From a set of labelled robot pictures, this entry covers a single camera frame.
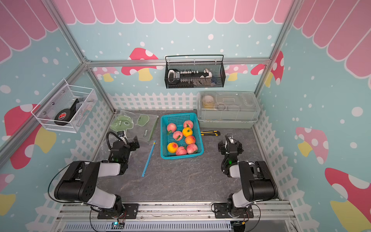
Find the clear plastic storage box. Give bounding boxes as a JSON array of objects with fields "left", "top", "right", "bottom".
[{"left": 197, "top": 91, "right": 260, "bottom": 129}]

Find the orange-pink peach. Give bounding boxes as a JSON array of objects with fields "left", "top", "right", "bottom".
[{"left": 185, "top": 135, "right": 196, "bottom": 145}]

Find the white wire wall basket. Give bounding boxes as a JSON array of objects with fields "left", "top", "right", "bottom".
[{"left": 31, "top": 80, "right": 98, "bottom": 133}]

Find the pink peach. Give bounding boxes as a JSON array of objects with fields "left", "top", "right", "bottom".
[
  {"left": 173, "top": 131, "right": 183, "bottom": 141},
  {"left": 175, "top": 147, "right": 188, "bottom": 156},
  {"left": 183, "top": 120, "right": 194, "bottom": 129},
  {"left": 167, "top": 123, "right": 177, "bottom": 134},
  {"left": 186, "top": 144, "right": 198, "bottom": 154}
]

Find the black tape measure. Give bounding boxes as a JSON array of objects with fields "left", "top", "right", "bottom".
[{"left": 55, "top": 99, "right": 80, "bottom": 126}]

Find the yellow peach with leaf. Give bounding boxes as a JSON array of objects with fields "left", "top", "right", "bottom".
[{"left": 182, "top": 127, "right": 193, "bottom": 137}]

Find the blue stick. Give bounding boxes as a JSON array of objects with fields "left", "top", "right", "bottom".
[{"left": 141, "top": 141, "right": 156, "bottom": 177}]

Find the clear green zip-top bag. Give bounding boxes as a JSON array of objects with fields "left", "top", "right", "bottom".
[{"left": 110, "top": 110, "right": 159, "bottom": 141}]

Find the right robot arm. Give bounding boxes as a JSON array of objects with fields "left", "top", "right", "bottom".
[{"left": 211, "top": 133, "right": 278, "bottom": 219}]

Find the teal plastic basket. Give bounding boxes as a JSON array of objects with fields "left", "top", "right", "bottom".
[{"left": 160, "top": 113, "right": 204, "bottom": 160}]

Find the yellow black utility knife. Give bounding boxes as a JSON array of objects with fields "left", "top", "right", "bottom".
[{"left": 201, "top": 130, "right": 221, "bottom": 136}]

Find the black wire wall basket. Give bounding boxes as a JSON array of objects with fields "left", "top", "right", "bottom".
[{"left": 164, "top": 55, "right": 226, "bottom": 89}]

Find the black power strip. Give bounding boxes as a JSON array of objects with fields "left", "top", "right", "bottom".
[{"left": 165, "top": 70, "right": 213, "bottom": 86}]

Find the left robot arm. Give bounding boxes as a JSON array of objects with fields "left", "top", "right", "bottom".
[{"left": 48, "top": 131, "right": 140, "bottom": 223}]

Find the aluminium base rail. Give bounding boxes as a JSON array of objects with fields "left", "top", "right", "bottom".
[{"left": 51, "top": 201, "right": 301, "bottom": 232}]

